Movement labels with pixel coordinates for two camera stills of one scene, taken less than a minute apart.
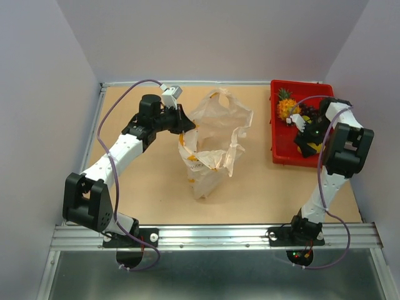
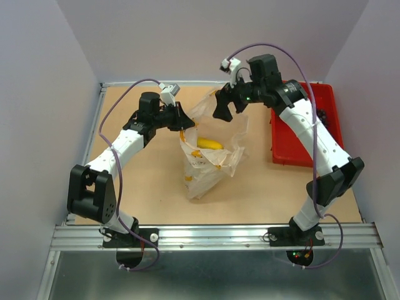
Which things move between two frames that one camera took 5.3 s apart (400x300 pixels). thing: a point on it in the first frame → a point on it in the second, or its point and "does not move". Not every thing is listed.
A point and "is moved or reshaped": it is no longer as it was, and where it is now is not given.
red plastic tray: [284, 149] does not move
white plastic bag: [212, 145] does not move
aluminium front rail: [364, 235] does not move
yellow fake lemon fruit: [317, 147] is moved or reshaped
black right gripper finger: [305, 149] → [222, 110]
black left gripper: [182, 122] does not move
